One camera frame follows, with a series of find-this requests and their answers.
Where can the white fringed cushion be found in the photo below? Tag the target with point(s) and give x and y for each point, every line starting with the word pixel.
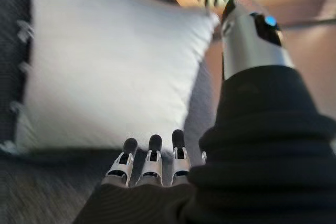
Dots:
pixel 110 64

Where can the right robot hand black glove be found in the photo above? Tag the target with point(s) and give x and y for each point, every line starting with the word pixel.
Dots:
pixel 262 169

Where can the grey fabric armchair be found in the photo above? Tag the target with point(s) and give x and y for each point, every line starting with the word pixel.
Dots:
pixel 39 195

